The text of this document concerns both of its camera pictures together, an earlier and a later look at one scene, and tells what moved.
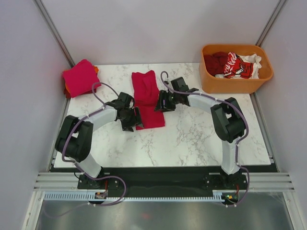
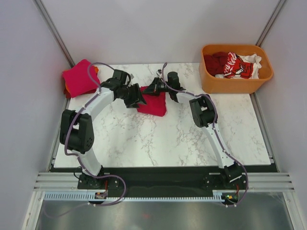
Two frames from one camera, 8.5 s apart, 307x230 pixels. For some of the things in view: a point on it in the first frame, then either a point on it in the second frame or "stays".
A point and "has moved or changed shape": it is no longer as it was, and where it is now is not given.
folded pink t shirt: [80, 77] stays
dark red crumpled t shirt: [215, 63] stays
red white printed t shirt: [242, 66] stays
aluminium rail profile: [270, 181] stays
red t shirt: [146, 94] has moved or changed shape
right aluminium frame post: [271, 23] stays
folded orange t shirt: [96, 69] stays
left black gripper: [135, 120] → [136, 98]
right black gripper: [163, 96] → [153, 88]
